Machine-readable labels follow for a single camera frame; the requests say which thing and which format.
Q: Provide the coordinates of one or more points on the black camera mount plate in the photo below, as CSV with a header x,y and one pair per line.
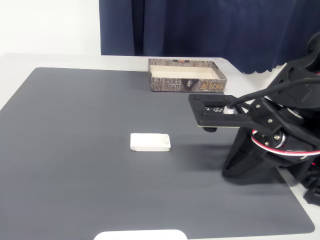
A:
x,y
215,120

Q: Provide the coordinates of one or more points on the dark grey table mat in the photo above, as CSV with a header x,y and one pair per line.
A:
x,y
75,155

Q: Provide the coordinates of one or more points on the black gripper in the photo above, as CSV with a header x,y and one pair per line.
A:
x,y
246,152

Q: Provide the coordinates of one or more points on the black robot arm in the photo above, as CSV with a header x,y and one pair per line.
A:
x,y
300,72

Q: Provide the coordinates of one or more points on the white eraser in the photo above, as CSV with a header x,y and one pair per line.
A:
x,y
150,142

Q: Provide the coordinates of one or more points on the dark blue curtain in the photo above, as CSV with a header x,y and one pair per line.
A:
x,y
200,25

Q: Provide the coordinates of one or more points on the white flat device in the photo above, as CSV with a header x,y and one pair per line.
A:
x,y
140,235

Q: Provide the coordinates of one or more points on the bark print cardboard box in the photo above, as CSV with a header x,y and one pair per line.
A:
x,y
170,85

